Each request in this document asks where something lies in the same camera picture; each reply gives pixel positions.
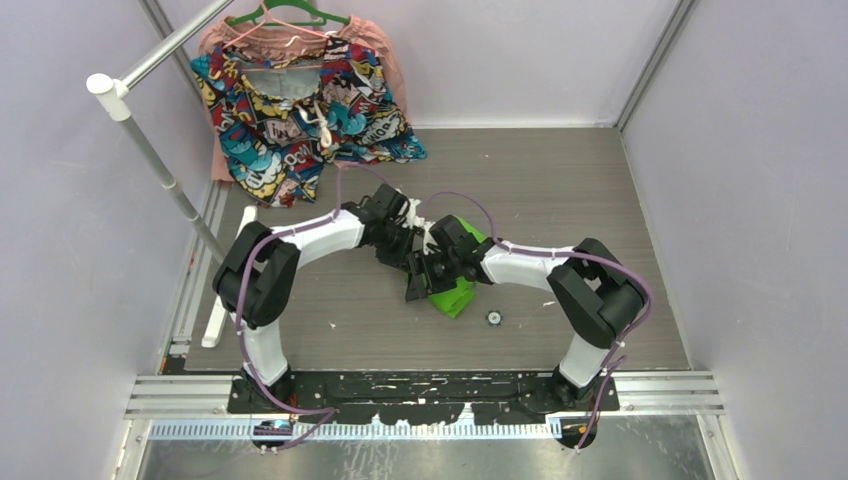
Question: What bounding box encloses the colorful patterned shirt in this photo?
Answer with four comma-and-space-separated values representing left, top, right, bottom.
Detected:
190, 17, 427, 207

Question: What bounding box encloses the purple cable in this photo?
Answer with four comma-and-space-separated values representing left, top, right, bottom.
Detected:
232, 163, 399, 445
421, 191, 659, 452

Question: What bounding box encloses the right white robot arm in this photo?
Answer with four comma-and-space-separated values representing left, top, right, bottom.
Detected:
405, 233, 653, 411

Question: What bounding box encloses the green clothes hanger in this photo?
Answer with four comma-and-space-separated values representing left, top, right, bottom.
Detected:
225, 0, 352, 28

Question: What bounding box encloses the metal clothes rack pole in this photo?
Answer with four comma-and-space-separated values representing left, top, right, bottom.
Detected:
86, 0, 232, 261

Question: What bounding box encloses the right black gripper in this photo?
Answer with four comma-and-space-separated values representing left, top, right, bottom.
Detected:
406, 246, 461, 302

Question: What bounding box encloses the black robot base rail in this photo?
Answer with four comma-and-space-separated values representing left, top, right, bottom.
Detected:
227, 370, 620, 426

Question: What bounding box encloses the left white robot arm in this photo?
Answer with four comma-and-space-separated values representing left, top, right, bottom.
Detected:
212, 184, 421, 413

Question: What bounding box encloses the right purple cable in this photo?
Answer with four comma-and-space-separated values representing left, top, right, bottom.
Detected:
421, 191, 659, 452

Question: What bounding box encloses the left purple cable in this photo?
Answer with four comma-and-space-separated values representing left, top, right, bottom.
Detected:
232, 163, 399, 445

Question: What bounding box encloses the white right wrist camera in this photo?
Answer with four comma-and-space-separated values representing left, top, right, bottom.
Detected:
406, 198, 437, 254

